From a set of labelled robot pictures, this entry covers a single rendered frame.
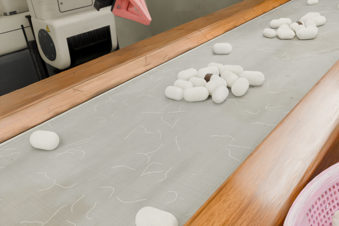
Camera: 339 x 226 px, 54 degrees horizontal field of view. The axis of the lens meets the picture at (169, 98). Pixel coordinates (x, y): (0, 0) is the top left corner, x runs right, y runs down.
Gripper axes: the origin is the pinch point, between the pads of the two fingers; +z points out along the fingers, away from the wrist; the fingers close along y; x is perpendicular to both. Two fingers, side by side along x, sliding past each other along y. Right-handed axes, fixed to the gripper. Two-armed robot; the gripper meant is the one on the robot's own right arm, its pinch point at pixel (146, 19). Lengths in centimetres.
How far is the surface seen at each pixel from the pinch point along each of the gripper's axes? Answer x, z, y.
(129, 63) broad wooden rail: 3.6, 5.1, -7.7
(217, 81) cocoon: -9.2, 20.2, -9.3
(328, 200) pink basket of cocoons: -21.6, 35.2, -25.0
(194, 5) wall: 101, -68, 173
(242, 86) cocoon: -11.4, 23.3, -9.0
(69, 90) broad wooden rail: 3.5, 5.0, -20.7
